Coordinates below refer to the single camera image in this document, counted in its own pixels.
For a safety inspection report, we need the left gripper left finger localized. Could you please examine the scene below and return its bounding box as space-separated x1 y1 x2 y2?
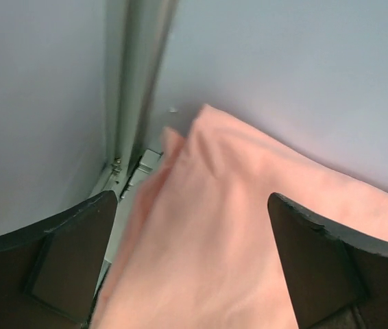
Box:
0 191 117 328

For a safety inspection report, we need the salmon orange t shirt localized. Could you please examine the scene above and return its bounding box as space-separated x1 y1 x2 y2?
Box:
91 106 388 328

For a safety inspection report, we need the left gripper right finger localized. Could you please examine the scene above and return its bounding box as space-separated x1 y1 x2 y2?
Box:
267 193 388 328

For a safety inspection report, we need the left aluminium frame post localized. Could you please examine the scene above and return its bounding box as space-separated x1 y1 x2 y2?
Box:
91 1 178 199

